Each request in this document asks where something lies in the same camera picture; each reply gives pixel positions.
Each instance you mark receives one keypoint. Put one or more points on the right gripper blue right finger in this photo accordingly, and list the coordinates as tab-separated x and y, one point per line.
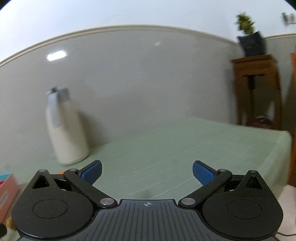
211	180

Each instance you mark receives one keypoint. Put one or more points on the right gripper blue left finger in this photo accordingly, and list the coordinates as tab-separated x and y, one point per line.
82	180

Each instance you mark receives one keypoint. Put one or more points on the cream thermos jug grey lid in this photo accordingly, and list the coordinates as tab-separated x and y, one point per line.
65	128

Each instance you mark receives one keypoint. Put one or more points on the colourful cardboard box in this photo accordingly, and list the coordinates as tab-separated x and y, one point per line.
8	191

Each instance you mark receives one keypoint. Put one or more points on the red box under stand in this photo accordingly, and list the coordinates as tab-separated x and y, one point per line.
260	122

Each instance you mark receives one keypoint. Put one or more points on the wooden plant stand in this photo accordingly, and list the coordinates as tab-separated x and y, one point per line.
258	89

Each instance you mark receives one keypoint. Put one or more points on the potted plant dark pot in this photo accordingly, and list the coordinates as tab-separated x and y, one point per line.
252	42

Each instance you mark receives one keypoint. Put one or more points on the orange wooden cabinet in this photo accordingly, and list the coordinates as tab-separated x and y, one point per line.
293	63

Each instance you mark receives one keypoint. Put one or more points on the wall socket with charger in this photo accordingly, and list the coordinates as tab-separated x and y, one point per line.
288	19

